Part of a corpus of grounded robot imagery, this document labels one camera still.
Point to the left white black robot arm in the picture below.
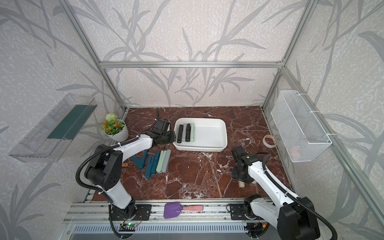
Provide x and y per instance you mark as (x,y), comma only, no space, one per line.
(102,170)

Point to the potted artificial flower plant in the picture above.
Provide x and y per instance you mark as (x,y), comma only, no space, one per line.
(114,128)

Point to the grey black pliers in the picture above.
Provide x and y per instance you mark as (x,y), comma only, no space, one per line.
(188,133)

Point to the beige pliers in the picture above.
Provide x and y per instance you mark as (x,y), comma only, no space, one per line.
(241,184)

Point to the light green folded pliers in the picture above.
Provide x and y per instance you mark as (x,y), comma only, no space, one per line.
(161,162)

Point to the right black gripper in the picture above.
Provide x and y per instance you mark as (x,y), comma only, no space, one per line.
(245,180)

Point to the dark teal folded pliers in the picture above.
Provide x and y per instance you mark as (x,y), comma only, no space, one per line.
(148,172)

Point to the clear plastic wall shelf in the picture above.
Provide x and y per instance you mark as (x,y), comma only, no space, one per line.
(50,138)

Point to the mint green pliers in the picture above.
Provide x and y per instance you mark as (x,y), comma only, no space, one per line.
(192,133)

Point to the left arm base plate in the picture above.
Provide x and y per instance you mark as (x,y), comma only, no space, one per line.
(131,212)

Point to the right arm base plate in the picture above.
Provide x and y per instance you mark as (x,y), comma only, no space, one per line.
(241,212)

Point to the white wire mesh basket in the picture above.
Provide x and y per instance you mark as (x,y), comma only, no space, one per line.
(301,132)

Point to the purple pink spatula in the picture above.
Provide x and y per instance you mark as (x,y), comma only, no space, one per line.
(173,209)

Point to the open dark teal pliers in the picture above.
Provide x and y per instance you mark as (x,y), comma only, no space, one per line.
(140,162)

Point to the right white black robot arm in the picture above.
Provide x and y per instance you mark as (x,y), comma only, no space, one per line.
(293,217)

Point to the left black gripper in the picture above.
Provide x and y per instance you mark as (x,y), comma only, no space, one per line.
(173,137)

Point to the clear tape roll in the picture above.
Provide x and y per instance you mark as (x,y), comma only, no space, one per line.
(270,141)

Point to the white rectangular storage tray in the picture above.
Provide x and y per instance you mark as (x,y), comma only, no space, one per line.
(210,135)

